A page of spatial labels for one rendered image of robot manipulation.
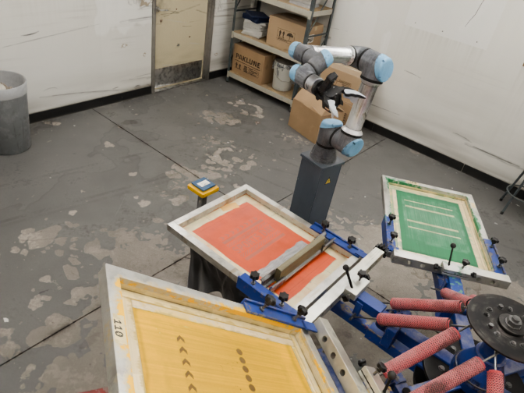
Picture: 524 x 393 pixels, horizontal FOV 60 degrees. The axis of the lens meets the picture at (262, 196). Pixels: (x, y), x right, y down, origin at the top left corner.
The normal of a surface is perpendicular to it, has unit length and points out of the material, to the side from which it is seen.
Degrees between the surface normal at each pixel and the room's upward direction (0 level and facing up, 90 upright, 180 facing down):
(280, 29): 90
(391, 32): 90
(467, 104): 90
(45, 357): 0
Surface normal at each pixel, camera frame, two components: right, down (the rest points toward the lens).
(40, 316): 0.15, -0.81
